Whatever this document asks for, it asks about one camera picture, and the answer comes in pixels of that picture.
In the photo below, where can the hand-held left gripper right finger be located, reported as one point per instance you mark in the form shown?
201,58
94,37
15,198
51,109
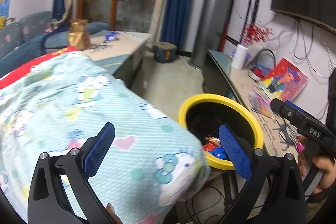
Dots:
235,150

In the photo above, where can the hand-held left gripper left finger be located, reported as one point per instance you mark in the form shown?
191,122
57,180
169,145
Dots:
101,145

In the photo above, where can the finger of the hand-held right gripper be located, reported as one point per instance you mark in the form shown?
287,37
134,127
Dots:
284,112
299,108

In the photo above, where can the blue foil wrapper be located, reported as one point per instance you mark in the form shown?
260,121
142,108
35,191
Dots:
219,153

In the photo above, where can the red plastic wrapper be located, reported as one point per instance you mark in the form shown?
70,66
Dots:
210,145

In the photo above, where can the yellow round bin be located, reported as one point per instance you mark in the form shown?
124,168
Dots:
189,106

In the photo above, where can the person's right hand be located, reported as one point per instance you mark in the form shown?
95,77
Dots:
326,174

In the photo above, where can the person's left hand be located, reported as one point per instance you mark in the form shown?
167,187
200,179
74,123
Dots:
113,213

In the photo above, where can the pastel bead sheet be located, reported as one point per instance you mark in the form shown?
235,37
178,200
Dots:
261,103

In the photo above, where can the colourful figure painting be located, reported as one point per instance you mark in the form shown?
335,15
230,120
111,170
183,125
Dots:
287,79

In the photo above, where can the light blue cartoon printed blanket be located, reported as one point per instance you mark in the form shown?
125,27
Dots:
92,108

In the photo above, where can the red berry branch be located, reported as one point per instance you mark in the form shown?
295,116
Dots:
256,32

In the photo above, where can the grey coffee table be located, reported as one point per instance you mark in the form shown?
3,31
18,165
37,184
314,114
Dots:
123,48

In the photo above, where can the red printed blanket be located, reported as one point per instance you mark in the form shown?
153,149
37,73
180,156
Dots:
21,71

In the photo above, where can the blue white packet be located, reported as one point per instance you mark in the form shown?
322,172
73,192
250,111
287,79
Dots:
110,37

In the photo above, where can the golden paper bag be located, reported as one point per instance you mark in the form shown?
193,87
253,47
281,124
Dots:
78,36

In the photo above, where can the dark blue low stool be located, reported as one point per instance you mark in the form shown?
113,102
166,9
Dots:
164,53

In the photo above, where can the blue sofa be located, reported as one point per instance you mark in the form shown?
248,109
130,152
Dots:
31,50

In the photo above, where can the silver tower air conditioner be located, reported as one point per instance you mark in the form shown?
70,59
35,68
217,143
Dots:
214,14

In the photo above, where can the grey heart patterned cushion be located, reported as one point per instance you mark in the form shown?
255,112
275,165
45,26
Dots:
36,26
9,37

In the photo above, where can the yellow pillow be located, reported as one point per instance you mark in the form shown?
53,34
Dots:
2,22

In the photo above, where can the world map poster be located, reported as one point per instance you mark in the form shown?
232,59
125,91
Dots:
5,3

